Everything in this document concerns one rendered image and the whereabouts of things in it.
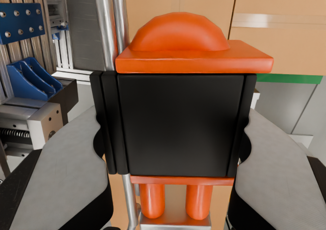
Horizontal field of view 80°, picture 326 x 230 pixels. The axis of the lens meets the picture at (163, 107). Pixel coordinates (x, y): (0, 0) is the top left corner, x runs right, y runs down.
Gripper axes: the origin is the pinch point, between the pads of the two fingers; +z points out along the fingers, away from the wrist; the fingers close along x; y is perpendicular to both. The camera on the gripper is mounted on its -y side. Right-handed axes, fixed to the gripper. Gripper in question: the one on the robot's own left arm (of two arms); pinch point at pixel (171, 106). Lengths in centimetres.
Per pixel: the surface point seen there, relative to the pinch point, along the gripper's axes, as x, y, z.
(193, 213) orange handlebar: 2.0, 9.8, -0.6
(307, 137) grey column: 112, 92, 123
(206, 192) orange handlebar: 2.8, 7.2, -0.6
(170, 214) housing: 0.0, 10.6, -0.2
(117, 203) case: -17, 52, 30
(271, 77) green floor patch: 71, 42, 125
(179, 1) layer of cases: 2, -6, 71
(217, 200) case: 15, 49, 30
